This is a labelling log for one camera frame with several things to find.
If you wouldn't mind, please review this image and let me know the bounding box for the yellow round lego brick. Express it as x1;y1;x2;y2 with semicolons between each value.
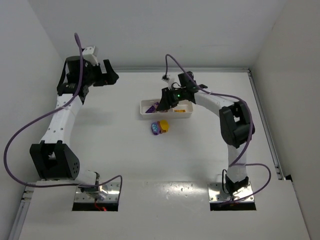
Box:
160;120;169;133

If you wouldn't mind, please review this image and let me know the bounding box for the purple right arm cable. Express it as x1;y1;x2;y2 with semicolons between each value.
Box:
164;53;272;205

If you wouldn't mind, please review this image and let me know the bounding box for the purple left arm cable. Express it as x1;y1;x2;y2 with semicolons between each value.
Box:
3;32;123;187

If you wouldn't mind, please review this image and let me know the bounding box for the purple round flower lego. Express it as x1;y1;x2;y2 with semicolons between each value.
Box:
151;122;161;136

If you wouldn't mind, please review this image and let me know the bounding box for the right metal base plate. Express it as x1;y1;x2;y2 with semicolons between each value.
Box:
207;182;255;204

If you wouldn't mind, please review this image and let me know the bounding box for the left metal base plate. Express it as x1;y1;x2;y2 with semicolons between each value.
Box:
74;182;121;204

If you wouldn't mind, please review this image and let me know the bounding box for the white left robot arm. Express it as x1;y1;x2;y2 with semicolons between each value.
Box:
29;45;119;186

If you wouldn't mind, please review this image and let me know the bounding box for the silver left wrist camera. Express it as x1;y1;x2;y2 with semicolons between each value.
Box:
82;45;98;62

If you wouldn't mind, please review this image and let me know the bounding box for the brown lego plate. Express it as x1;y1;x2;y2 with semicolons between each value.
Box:
157;121;163;134

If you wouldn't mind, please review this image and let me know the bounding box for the yellow lego plate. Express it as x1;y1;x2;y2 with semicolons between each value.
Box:
174;109;187;113

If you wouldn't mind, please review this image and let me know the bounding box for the metal base plate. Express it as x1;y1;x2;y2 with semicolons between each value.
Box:
74;182;121;204
207;182;255;204

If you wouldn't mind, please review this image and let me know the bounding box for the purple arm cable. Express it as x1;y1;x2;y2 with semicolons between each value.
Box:
3;32;123;187
164;53;272;205

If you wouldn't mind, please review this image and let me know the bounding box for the white divided sorting tray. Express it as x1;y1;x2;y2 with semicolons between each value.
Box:
139;98;194;120

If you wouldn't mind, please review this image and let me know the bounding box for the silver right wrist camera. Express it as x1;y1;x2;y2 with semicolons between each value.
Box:
161;75;175;90

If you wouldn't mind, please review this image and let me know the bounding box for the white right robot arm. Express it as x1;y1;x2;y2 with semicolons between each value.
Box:
156;71;255;195

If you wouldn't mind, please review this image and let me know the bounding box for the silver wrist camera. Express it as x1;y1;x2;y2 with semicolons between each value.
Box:
161;75;175;90
82;45;98;62

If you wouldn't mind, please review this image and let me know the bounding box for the purple lego in tray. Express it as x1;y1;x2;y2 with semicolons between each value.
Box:
145;105;157;114

